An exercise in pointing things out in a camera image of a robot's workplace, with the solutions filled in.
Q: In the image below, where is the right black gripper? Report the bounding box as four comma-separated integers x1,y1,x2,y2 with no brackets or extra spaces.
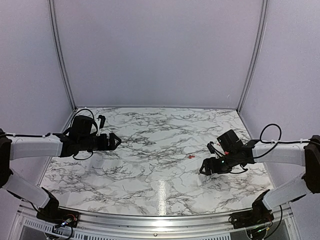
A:
199,150,238,176

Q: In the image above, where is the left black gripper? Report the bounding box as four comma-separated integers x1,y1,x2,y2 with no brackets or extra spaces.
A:
78,132,122,151

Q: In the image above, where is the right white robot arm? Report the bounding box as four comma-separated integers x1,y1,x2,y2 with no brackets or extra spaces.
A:
199,135,320,224

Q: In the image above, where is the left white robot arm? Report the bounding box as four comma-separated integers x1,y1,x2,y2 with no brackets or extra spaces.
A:
0,128,122,223

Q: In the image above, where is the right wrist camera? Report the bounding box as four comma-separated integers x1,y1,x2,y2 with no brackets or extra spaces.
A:
207,141,218,154

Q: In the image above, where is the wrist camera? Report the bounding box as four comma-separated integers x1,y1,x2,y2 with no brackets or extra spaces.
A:
207,141,218,154
96,114,106,129

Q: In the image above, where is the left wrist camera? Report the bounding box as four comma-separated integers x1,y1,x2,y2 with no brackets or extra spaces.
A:
96,114,106,129

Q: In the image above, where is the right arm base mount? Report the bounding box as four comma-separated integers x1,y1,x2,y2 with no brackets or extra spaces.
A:
228,189,274,229

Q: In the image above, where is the aluminium front rail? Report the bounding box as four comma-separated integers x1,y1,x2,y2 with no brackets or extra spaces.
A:
14,206,293,240

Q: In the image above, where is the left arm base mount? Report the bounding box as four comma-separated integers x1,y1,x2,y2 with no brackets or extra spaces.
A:
36,195,80,228

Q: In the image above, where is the left aluminium frame post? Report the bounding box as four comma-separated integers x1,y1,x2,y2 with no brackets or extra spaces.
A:
47,0,77,111

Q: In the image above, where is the aluminium frame post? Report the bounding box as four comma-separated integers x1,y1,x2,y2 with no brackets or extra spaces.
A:
236,0,270,115
47,0,77,111

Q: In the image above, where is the right aluminium frame post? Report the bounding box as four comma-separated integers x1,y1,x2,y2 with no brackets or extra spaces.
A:
236,0,270,115

